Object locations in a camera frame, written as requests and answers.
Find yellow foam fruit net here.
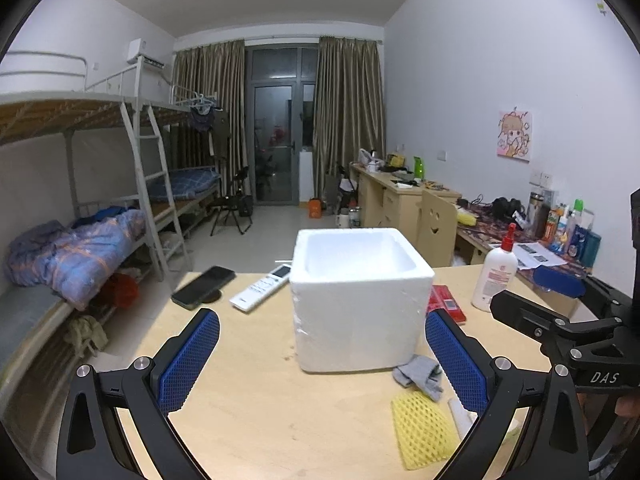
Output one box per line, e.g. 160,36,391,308
390,391,459,470

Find grey sock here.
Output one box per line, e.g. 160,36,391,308
392,354,444,402

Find right hand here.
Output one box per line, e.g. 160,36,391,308
577,393,640,417

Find printed paper sheet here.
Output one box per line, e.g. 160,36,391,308
512,242,567,271

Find white lotion pump bottle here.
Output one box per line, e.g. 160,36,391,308
471,222,518,312

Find cluster of toiletry bottles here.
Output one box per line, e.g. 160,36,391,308
525,188,602,269

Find red wet wipes pack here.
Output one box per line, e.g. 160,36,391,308
427,285,466,325

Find black bag on desk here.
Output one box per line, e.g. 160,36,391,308
490,197,524,221

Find wooden smiley chair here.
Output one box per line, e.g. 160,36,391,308
416,191,458,268

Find anime girl poster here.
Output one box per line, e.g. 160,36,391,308
497,107,533,162

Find black smartphone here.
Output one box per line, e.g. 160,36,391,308
171,266,236,310

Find white styrofoam box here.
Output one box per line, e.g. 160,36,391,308
290,228,435,374

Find blue orange quilt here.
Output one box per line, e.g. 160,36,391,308
3,209,145,310

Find wooden desk with drawers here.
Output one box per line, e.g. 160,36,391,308
349,162,462,238

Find green bottle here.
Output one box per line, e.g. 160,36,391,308
413,156,425,181

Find white remote control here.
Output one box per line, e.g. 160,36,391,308
230,263,291,313

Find white kettle jug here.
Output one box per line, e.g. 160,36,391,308
335,214,350,229

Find orange box on floor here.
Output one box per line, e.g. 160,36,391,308
308,198,322,219

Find blue plaid mattress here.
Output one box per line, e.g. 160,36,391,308
148,167,219,202

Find black folding chair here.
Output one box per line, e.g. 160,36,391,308
209,166,253,236

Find metal bunk bed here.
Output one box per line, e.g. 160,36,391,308
1,50,219,404

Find right brown curtain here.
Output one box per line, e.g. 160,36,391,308
312,37,386,197

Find brown curtain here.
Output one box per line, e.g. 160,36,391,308
312,37,386,197
171,40,247,188

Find hanging dark clothes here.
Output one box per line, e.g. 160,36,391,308
189,106,231,160

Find glass balcony door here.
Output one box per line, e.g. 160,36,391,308
245,44,318,206

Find left brown curtain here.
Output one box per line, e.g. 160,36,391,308
171,40,247,188

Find white air conditioner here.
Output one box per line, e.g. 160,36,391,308
126,38,165,70

